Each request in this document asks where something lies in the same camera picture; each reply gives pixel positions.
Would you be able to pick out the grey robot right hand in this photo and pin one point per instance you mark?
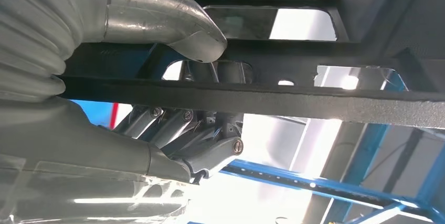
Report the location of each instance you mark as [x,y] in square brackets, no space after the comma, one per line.
[69,153]

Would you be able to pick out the blue metal shelf rack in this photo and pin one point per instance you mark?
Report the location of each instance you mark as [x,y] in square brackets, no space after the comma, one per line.
[295,180]

